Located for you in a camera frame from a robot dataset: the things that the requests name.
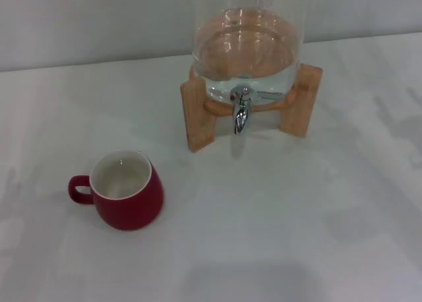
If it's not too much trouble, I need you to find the chrome faucet with lever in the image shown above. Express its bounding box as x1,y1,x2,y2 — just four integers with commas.
229,83,285,135

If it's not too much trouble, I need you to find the red ceramic cup white inside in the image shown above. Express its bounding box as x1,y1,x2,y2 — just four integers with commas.
68,149,165,232

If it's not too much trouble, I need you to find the light wooden dispenser stand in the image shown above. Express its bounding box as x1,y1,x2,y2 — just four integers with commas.
179,63,323,151

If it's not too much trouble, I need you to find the clear glass water dispenser jar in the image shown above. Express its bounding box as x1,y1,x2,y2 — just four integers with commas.
190,0,313,104

